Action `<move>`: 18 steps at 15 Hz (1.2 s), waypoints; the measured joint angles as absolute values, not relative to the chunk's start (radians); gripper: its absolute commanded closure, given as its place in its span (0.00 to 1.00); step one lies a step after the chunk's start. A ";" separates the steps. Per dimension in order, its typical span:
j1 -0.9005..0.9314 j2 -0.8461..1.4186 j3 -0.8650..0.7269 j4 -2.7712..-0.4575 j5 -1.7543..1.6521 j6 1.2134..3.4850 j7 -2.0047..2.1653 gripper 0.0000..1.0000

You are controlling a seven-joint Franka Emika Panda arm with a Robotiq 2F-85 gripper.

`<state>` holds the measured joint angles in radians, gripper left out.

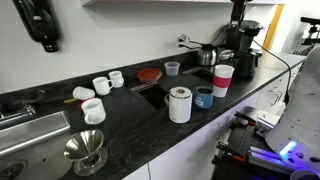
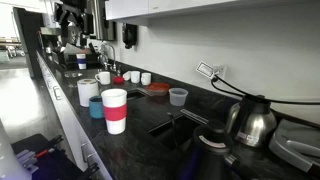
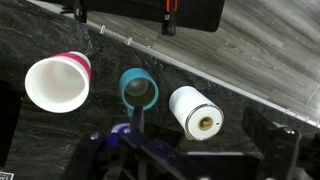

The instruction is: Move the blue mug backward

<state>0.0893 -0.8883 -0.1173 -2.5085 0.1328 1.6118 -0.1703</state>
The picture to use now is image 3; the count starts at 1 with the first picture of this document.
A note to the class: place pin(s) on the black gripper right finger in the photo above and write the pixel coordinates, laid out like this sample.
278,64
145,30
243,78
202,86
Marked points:
273,146

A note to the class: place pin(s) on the black equipment stand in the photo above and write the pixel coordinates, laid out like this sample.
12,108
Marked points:
133,8

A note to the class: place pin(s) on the orange and black clamp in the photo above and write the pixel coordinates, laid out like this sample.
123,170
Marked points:
169,26

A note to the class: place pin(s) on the white printed label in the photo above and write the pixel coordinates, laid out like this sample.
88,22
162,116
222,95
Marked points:
6,175

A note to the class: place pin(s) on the white cup with red band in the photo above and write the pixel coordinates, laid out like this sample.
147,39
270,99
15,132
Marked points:
56,83

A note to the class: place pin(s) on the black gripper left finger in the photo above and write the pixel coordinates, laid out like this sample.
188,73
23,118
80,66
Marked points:
137,116

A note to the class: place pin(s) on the blue mug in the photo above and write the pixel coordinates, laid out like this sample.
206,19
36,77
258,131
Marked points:
133,75

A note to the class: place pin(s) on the white cylindrical tumbler with lid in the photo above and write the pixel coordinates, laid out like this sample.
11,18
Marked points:
186,100

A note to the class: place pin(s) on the clear table edge clip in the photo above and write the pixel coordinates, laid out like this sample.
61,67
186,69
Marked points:
128,40
102,29

